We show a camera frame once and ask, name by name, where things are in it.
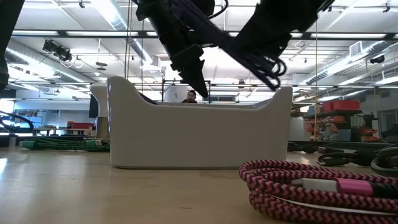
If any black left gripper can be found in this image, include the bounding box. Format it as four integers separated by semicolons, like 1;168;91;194
132;0;210;99

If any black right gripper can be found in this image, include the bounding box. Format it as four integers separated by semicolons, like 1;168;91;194
235;0;337;63

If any dark blue braided USB cable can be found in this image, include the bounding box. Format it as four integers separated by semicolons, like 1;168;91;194
172;0;288;92

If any green black braided USB cable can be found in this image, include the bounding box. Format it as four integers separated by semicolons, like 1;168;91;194
21;138;91;152
68;138;111;153

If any person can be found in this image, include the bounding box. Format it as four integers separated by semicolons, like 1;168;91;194
181;90;198;104

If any large white plastic bin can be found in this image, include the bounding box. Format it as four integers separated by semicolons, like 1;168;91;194
107;76;294;170

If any black monitor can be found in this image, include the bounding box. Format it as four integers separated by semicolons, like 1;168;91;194
88;95;100;119

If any black storage shelf rack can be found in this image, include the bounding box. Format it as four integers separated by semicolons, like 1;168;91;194
303;108;381;142

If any red box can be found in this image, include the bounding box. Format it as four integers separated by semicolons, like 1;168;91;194
67;121;95;130

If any black overhead light bar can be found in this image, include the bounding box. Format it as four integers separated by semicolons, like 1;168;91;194
11;29;398;41

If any black background camera frame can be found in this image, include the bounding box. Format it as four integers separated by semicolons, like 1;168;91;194
160;78;213;105

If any thin hanging cord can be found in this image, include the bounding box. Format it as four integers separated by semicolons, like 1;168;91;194
124;0;134;78
141;18;146;91

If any black left wrist camera cable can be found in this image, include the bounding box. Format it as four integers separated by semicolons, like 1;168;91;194
207;0;230;21

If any silver ventilation duct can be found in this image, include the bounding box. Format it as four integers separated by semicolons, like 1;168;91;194
306;40;393;86
91;0;154;65

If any white looped camera cable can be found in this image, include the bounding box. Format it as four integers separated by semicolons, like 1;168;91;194
60;55;85;70

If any black overhead camera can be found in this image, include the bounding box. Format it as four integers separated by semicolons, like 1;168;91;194
42;39;73;63
369;54;386;65

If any pink black braided USB cable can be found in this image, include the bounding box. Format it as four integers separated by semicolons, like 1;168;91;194
238;159;398;224

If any black table edge rail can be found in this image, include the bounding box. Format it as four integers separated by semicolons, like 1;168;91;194
0;135;398;152

